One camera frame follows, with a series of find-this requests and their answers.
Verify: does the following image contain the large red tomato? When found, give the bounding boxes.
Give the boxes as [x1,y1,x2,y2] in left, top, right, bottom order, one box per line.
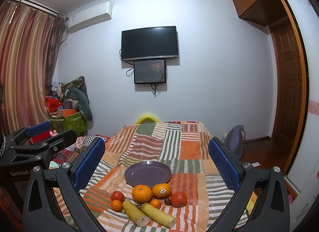
[170,192,188,208]

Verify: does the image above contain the large black wall television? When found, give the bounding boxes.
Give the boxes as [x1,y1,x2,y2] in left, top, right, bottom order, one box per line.
[121,26,178,61]

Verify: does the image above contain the green storage box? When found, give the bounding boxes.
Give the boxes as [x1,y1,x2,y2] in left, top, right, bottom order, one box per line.
[50,113,87,137]

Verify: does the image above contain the large orange with sticker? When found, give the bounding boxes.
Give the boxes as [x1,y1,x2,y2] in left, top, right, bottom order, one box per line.
[152,183,172,199]

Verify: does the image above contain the red box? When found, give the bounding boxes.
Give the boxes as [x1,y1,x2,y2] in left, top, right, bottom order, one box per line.
[30,129,53,144]

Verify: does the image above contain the pink toy figure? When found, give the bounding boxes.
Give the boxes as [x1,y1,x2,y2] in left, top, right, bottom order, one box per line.
[50,130,58,137]

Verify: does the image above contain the checkered quilt underneath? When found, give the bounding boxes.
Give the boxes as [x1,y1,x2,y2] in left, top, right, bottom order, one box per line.
[49,135,110,169]

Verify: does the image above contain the small mandarin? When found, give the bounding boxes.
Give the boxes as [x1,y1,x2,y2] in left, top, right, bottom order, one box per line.
[149,199,162,209]
[111,200,123,211]

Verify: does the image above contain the striped pink curtain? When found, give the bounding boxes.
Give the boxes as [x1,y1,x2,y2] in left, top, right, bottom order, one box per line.
[1,0,67,135]

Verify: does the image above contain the blue grey backpack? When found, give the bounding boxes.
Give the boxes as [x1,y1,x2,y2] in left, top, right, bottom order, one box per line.
[223,125,245,159]

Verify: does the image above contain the purple ceramic plate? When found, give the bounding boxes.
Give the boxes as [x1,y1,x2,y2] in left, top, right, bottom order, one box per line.
[124,160,172,188]

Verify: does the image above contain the grey green plush pillow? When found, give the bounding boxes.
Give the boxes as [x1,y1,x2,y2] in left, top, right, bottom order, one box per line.
[67,87,93,121]

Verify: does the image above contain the small red tomato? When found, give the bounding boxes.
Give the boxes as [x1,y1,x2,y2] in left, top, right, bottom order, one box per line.
[111,190,125,202]

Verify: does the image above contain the large orange with dimple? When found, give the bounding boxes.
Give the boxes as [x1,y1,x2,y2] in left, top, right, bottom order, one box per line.
[131,185,153,203]

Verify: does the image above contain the white air conditioner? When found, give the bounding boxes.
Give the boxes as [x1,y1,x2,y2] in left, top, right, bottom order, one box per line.
[68,2,112,33]

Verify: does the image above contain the brown wooden door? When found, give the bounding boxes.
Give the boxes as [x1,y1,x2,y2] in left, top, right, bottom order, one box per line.
[269,17,308,170]

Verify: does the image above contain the small black wall screen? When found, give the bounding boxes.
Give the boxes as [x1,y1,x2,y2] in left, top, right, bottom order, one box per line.
[134,59,166,85]

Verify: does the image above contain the wooden wardrobe cabinet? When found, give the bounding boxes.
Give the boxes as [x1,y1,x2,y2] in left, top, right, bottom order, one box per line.
[232,0,287,27]

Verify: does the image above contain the striped patchwork blanket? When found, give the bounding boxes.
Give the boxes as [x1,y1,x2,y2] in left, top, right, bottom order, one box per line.
[80,122,234,231]

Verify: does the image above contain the yellow foam ring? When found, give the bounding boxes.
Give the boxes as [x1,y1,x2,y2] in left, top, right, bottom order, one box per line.
[135,114,161,125]

